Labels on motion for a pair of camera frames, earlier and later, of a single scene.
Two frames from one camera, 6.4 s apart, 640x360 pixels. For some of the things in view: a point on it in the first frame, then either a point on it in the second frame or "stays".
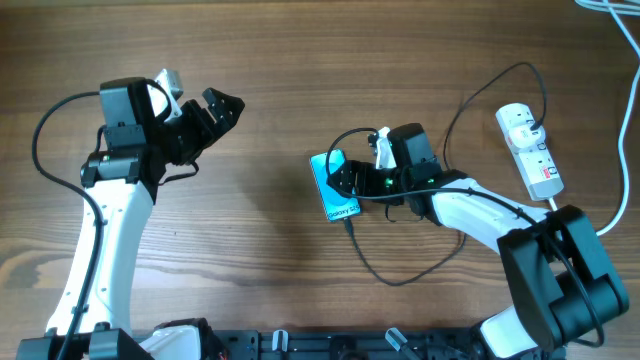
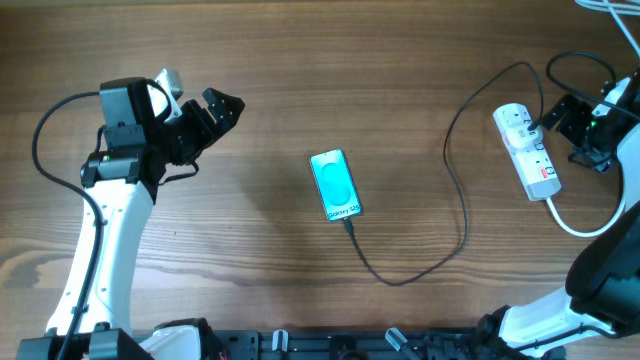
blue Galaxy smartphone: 337,203 stays
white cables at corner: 630,7 stays
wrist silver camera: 384,156 -> 612,96
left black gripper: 192,112 stays
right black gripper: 353,168 -> 568,127
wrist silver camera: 174,84 stays
